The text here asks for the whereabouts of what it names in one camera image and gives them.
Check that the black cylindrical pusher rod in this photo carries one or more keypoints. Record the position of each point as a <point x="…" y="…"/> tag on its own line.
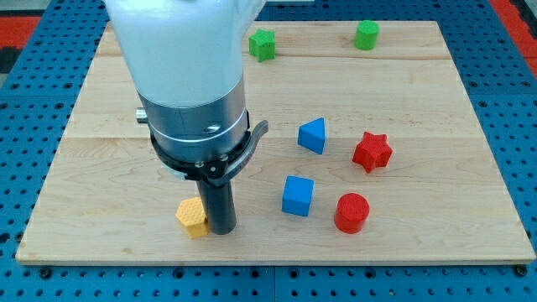
<point x="219" y="207"/>

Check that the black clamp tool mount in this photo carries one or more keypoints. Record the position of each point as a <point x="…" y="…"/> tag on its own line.
<point x="217" y="172"/>

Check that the yellow hexagon block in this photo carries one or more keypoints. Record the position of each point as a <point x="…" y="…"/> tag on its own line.
<point x="192" y="218"/>

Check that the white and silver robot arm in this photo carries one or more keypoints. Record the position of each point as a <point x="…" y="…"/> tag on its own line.
<point x="185" y="58"/>

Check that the blue triangle block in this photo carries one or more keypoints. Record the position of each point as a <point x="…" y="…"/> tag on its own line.
<point x="312" y="135"/>

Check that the blue cube block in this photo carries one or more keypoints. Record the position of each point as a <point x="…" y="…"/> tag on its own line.
<point x="297" y="195"/>

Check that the red cylinder block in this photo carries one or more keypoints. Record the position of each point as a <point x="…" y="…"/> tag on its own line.
<point x="352" y="210"/>

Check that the green star block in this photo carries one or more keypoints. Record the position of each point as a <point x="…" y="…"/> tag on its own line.
<point x="261" y="45"/>

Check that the wooden board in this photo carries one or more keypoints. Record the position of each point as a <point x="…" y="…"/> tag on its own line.
<point x="108" y="201"/>

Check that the red star block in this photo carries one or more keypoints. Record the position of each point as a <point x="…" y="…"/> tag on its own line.
<point x="372" y="152"/>

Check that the green cylinder block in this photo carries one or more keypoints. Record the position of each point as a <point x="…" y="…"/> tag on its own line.
<point x="366" y="35"/>

